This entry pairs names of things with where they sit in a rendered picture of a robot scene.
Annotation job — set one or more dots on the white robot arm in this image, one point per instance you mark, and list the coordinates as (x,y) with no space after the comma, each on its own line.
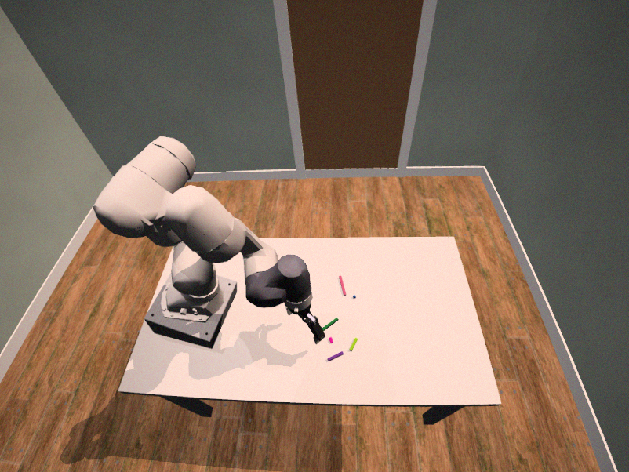
(139,195)

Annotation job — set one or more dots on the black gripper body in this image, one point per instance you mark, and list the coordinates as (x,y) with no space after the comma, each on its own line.
(303,312)

